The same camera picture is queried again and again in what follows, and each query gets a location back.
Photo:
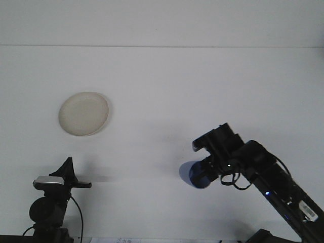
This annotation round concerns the pale round plate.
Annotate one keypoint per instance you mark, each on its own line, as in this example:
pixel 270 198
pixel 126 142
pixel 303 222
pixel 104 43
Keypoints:
pixel 83 114

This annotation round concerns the pale blue cup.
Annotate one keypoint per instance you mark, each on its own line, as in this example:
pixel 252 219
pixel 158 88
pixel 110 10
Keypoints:
pixel 197 177

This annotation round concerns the pale grey camera box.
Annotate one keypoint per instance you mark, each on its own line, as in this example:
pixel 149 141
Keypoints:
pixel 200 145
pixel 48 181

